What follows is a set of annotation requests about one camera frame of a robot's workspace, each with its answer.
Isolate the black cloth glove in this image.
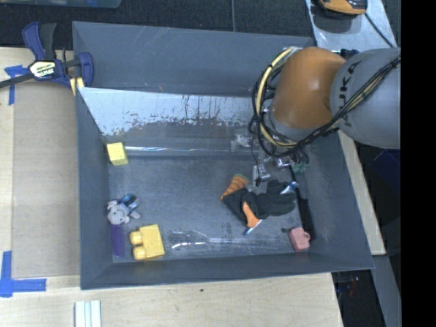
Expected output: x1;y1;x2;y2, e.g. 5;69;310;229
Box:
222;179;298;228

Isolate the white toy animal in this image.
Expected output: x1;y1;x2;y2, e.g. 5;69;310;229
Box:
106;193;142;226

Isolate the orange toy carrot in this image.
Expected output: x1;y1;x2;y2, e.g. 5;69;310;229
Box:
219;173;249;201

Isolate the yellow toy building brick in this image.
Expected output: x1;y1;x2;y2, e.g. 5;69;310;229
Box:
128;223;166;262

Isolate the grey metal bin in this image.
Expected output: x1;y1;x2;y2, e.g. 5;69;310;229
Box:
71;20;376;291

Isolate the yellow foam block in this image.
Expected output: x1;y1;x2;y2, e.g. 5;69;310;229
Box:
106;142;129;167

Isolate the pink small block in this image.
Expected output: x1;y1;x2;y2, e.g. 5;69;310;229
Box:
288;226;312;252

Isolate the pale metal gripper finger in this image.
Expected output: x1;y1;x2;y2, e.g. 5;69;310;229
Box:
252;166;272;187

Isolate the purple flat block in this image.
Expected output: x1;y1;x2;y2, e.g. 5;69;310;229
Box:
110;223;127;259

